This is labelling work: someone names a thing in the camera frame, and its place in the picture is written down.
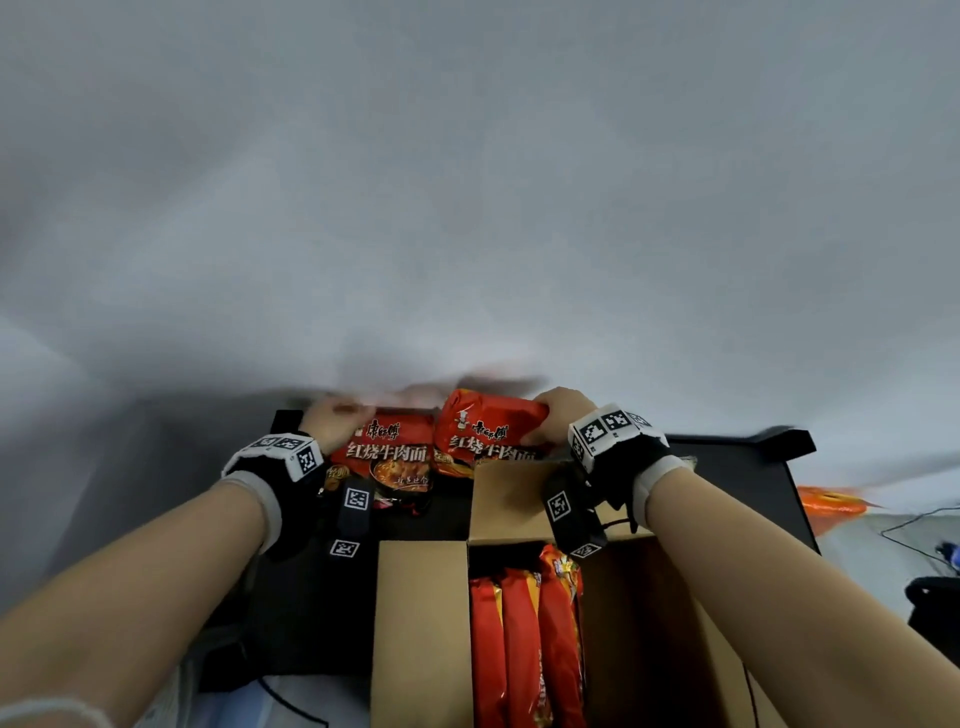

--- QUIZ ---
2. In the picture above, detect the person's left hand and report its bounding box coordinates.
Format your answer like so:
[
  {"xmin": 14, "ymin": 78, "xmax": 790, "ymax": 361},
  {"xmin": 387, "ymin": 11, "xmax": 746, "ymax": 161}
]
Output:
[{"xmin": 298, "ymin": 396, "xmax": 377, "ymax": 457}]

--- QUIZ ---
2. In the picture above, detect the person's right hand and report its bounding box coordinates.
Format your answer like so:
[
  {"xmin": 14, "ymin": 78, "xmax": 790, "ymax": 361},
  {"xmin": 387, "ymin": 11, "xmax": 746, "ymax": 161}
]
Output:
[{"xmin": 531, "ymin": 387, "xmax": 600, "ymax": 447}]

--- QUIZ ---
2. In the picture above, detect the red instant noodle packet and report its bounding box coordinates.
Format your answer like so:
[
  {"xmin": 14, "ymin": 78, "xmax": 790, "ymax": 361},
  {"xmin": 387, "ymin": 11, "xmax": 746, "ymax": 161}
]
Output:
[
  {"xmin": 468, "ymin": 576, "xmax": 510, "ymax": 728},
  {"xmin": 321, "ymin": 408, "xmax": 441, "ymax": 520},
  {"xmin": 500, "ymin": 567, "xmax": 555, "ymax": 728},
  {"xmin": 537, "ymin": 544, "xmax": 588, "ymax": 728},
  {"xmin": 432, "ymin": 389, "xmax": 555, "ymax": 481}
]

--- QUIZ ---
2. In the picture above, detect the person's left forearm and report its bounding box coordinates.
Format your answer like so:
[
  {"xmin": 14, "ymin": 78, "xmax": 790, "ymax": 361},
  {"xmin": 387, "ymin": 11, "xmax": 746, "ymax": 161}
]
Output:
[{"xmin": 0, "ymin": 480, "xmax": 271, "ymax": 728}]

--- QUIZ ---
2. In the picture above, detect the person's right forearm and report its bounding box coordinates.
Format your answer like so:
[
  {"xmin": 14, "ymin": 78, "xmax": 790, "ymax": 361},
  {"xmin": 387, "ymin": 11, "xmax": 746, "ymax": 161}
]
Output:
[{"xmin": 643, "ymin": 468, "xmax": 960, "ymax": 728}]

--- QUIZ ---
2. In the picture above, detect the brown cardboard box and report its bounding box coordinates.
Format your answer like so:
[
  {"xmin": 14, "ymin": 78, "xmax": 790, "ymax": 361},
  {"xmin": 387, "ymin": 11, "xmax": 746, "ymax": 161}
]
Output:
[{"xmin": 369, "ymin": 457, "xmax": 790, "ymax": 728}]

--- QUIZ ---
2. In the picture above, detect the orange plastic bag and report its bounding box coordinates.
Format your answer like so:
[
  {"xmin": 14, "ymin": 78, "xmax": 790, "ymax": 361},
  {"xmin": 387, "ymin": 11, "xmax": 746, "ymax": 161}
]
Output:
[{"xmin": 796, "ymin": 486, "xmax": 873, "ymax": 538}]

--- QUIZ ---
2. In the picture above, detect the black bag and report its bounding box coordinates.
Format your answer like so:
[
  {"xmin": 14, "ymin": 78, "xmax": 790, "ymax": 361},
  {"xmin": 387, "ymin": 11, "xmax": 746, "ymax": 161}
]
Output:
[{"xmin": 903, "ymin": 576, "xmax": 960, "ymax": 648}]

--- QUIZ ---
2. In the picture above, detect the black wrist camera with markers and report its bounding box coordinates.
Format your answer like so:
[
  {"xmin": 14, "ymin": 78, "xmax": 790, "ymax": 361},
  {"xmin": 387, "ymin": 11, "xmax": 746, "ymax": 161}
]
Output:
[
  {"xmin": 219, "ymin": 430, "xmax": 375, "ymax": 562},
  {"xmin": 543, "ymin": 404, "xmax": 693, "ymax": 561}
]

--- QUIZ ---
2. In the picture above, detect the thin black cable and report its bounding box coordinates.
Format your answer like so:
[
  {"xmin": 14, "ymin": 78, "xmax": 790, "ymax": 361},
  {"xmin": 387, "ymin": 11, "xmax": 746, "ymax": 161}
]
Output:
[{"xmin": 879, "ymin": 505, "xmax": 960, "ymax": 561}]

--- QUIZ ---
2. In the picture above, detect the white string bracelet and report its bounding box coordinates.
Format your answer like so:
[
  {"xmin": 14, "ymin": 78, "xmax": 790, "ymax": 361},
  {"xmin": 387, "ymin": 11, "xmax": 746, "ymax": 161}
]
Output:
[{"xmin": 0, "ymin": 696, "xmax": 115, "ymax": 728}]

